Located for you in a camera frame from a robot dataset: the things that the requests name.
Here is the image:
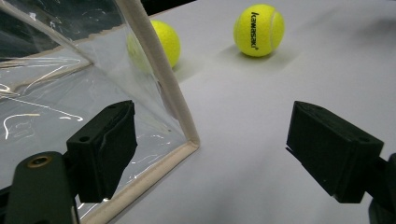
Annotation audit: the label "white table sheet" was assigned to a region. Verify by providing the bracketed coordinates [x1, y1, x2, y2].
[78, 0, 396, 224]

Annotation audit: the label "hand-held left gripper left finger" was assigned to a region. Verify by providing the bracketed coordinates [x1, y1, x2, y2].
[65, 100, 138, 204]

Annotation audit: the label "clear plastic bag beige trim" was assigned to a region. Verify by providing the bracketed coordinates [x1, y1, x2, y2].
[0, 0, 201, 224]

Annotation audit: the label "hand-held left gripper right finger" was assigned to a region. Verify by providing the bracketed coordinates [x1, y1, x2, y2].
[285, 100, 385, 205]

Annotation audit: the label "yellow tennis ball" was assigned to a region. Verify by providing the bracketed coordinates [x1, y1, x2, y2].
[126, 20, 182, 75]
[233, 3, 286, 58]

